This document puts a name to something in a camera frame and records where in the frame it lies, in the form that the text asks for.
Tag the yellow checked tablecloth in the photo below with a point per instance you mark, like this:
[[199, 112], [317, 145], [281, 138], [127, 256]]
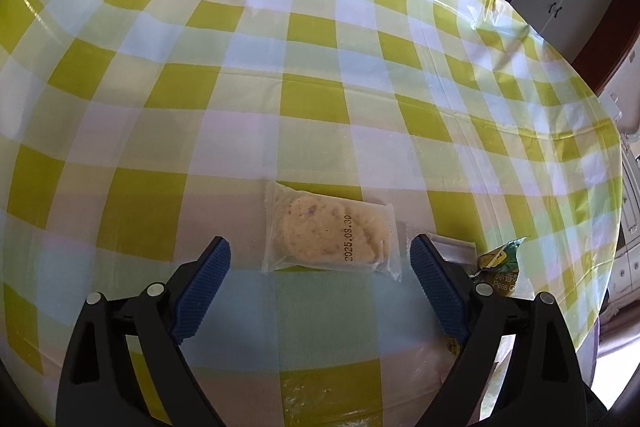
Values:
[[300, 82]]

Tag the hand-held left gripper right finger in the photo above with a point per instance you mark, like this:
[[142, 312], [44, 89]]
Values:
[[440, 287]]

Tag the white snack packet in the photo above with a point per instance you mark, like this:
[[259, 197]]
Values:
[[457, 252]]

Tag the clear round cookie packet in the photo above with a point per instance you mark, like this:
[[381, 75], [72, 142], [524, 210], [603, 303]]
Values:
[[325, 232]]

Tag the dark green pea packet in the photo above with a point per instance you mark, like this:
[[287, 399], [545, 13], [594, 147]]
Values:
[[505, 267]]

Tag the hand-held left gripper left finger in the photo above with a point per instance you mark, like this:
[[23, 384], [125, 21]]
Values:
[[205, 287]]

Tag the red-brown door frame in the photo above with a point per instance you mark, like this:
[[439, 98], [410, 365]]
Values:
[[607, 32]]

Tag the small yellow snack packet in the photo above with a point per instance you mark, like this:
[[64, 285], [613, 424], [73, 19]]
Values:
[[451, 346]]

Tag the white ornate vanity dresser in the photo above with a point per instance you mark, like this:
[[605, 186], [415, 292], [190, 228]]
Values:
[[627, 257]]

